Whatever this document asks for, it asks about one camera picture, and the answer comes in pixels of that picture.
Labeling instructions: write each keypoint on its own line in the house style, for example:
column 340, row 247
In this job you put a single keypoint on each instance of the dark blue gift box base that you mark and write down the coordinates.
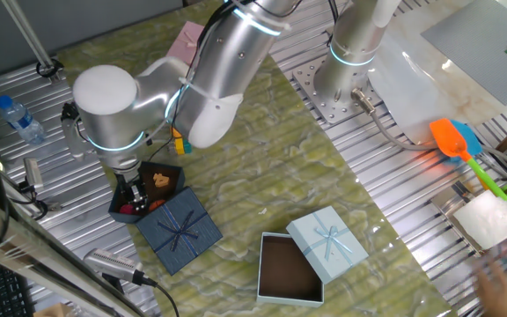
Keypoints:
column 165, row 169

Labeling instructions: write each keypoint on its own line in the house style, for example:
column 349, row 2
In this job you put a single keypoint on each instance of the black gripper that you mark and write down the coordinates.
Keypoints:
column 126, row 178

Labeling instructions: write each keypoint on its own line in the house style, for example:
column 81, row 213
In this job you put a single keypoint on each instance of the silver robot mounting plate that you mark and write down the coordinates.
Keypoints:
column 324, row 105

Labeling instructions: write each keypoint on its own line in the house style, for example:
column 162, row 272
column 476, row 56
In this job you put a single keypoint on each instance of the white foam block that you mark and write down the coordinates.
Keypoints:
column 487, row 220

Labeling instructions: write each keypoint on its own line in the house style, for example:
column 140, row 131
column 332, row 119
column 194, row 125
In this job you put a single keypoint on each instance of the aluminium frame rail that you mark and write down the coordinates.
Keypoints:
column 24, row 255

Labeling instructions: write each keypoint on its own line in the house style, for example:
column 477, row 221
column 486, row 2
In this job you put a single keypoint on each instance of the person hand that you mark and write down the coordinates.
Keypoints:
column 500, row 290

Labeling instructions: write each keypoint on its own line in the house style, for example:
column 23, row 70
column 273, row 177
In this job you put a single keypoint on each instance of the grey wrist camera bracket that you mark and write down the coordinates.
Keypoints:
column 74, row 138

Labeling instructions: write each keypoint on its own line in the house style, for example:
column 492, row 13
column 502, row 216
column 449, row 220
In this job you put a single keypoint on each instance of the grey metal stand pole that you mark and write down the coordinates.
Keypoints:
column 31, row 39

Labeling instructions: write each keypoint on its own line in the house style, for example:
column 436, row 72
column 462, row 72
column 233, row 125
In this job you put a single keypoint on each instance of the silver ribbed camera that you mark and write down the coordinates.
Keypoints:
column 112, row 264

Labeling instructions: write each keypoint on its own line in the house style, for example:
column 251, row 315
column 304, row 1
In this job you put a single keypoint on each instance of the blue toy shovel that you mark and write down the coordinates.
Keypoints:
column 471, row 138

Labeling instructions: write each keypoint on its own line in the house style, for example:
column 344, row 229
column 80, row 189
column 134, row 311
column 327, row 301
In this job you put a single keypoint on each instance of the dark blue ribboned box lid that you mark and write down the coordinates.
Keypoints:
column 178, row 231

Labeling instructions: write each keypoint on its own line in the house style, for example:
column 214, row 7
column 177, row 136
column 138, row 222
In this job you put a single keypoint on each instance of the pink translucent plastic toy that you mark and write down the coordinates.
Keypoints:
column 127, row 209

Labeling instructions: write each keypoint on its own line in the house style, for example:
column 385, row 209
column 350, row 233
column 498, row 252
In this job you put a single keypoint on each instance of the yellow teal clear brick stack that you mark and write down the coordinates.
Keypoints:
column 183, row 146

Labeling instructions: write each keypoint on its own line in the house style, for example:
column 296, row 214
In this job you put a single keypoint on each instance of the silver metal tray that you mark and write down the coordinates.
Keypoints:
column 445, row 202

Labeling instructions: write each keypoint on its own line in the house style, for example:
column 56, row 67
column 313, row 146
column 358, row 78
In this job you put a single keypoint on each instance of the grey studded baseplate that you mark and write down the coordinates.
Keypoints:
column 469, row 44

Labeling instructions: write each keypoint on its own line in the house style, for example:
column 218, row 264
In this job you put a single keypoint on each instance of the light blue ribboned box lid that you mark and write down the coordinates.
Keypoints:
column 328, row 244

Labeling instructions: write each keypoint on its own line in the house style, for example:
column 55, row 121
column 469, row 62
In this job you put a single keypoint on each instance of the light blue gift box base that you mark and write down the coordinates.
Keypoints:
column 288, row 273

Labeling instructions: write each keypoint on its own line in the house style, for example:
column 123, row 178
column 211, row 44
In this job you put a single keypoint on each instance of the pink ribboned gift box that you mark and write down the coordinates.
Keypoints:
column 183, row 44

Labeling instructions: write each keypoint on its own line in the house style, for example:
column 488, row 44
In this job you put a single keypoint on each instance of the green marble pattern mat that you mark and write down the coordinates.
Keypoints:
column 280, row 154

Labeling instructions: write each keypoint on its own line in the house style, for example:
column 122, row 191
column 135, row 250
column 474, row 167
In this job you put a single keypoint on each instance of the orange toy basketball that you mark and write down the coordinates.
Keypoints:
column 156, row 204

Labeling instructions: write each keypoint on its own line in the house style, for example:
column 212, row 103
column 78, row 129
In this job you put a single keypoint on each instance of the clear plastic water bottle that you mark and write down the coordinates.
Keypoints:
column 22, row 121

